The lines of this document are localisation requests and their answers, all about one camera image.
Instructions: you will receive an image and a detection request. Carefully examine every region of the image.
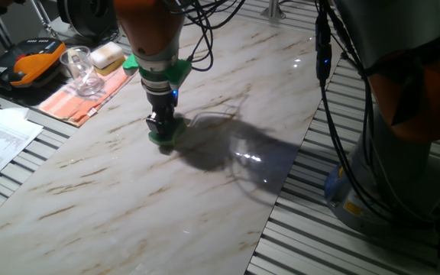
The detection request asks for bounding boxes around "thin silver tripod leg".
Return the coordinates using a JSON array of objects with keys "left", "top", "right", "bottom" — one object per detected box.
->
[{"left": 28, "top": 0, "right": 53, "bottom": 35}]

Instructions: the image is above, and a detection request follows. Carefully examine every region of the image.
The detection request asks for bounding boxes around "black wrist cable bundle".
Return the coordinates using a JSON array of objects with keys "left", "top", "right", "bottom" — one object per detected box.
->
[{"left": 170, "top": 0, "right": 247, "bottom": 73}]

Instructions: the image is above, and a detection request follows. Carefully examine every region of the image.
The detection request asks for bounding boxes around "orange black teach pendant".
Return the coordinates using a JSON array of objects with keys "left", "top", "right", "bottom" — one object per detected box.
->
[{"left": 0, "top": 37, "right": 67, "bottom": 92}]

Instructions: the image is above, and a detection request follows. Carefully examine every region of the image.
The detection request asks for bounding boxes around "clear glass beaker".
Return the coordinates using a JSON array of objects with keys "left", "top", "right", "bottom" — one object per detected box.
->
[{"left": 59, "top": 46, "right": 103, "bottom": 97}]

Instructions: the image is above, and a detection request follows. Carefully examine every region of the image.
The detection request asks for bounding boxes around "orange striped cloth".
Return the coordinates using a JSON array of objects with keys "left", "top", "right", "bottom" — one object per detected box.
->
[{"left": 38, "top": 66, "right": 137, "bottom": 128}]

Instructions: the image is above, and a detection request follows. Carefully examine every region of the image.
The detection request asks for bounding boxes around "green sponge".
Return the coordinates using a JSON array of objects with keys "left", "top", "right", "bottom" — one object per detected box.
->
[{"left": 147, "top": 116, "right": 188, "bottom": 148}]

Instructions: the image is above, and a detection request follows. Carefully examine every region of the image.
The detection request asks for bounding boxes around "blank white paper sheet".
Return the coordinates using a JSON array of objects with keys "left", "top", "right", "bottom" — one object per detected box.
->
[{"left": 0, "top": 106, "right": 31, "bottom": 120}]

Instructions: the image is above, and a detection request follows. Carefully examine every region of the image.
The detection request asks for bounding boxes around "black cable with inline connector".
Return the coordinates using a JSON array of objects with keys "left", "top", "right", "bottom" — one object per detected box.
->
[{"left": 314, "top": 0, "right": 440, "bottom": 230}]

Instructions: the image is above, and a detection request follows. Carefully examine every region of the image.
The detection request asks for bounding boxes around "white yellow sponge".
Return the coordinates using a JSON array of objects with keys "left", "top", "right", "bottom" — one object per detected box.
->
[{"left": 89, "top": 40, "right": 126, "bottom": 76}]

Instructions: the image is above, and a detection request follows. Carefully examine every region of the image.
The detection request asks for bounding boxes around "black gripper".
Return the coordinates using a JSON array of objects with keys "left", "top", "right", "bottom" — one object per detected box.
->
[{"left": 145, "top": 88, "right": 180, "bottom": 135}]

